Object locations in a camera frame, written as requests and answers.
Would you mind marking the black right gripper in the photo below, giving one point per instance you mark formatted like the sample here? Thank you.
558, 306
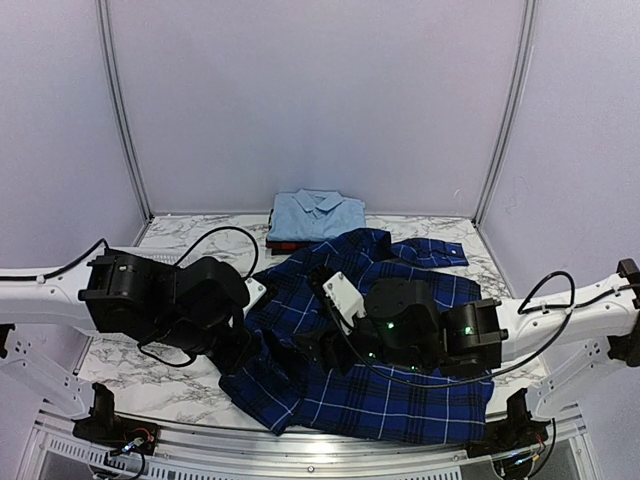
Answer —
327, 347

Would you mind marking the blue plaid long sleeve shirt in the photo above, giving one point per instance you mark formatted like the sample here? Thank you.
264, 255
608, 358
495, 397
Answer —
307, 374

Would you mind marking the aluminium front frame rail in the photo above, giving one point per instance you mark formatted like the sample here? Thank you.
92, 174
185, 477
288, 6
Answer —
186, 451

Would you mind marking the right aluminium wall post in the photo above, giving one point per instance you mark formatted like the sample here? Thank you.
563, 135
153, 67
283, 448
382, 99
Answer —
516, 88

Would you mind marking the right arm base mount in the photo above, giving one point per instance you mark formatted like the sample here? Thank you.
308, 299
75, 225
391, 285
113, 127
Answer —
517, 430

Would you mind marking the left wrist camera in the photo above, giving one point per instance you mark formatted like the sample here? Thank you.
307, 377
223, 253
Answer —
256, 292

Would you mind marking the light blue folded shirt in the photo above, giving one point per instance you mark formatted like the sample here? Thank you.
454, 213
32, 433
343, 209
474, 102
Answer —
314, 216

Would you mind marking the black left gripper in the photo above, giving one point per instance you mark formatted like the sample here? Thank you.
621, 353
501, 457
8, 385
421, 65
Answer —
229, 362

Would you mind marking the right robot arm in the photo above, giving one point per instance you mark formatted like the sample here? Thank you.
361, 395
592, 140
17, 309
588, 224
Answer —
398, 324

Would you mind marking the aluminium wall post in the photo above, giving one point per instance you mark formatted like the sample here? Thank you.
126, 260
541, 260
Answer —
109, 54
516, 88

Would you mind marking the red plaid folded shirt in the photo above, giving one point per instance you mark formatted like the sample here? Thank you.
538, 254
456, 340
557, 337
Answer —
283, 247

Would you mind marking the left aluminium wall post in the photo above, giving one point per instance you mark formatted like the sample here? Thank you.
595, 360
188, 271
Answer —
109, 54

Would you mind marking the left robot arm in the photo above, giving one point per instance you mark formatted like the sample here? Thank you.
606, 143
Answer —
198, 309

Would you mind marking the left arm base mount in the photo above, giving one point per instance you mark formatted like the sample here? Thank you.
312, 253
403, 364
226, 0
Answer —
104, 426

